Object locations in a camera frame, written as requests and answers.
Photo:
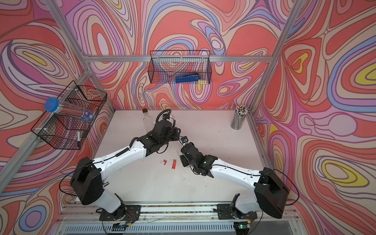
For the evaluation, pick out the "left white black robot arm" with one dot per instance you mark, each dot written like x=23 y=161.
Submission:
x=89 y=176

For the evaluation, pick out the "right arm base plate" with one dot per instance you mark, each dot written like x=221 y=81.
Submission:
x=227 y=212

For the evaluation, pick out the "metal cup with pencils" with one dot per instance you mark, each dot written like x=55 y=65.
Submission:
x=241 y=112

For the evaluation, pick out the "black wire basket left wall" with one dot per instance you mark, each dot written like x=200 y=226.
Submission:
x=60 y=132

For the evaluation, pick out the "clear bottle blue label cork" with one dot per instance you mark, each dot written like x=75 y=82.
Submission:
x=178 y=146

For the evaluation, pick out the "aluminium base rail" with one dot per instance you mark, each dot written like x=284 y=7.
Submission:
x=149 y=212

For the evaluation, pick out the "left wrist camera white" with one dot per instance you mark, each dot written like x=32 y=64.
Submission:
x=166 y=116

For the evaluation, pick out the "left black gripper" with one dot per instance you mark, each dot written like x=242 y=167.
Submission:
x=175 y=132

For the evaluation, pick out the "black wire basket back wall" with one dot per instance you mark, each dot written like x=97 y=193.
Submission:
x=165 y=65

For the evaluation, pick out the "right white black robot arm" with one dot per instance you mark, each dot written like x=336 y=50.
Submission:
x=268 y=192

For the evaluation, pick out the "blue tool in basket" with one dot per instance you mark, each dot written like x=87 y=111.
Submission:
x=188 y=77

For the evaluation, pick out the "black marker in basket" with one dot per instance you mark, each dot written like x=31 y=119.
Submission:
x=78 y=139

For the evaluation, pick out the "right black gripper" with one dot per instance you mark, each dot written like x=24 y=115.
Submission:
x=185 y=163

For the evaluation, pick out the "clear bottle with black cap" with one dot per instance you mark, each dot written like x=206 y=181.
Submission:
x=148 y=120

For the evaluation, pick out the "black wire basket wall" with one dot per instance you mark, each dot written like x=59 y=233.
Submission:
x=165 y=65
x=60 y=132

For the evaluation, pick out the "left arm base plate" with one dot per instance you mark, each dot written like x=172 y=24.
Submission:
x=123 y=212

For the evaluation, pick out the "clear tube with blue cap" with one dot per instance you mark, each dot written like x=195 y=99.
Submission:
x=54 y=105

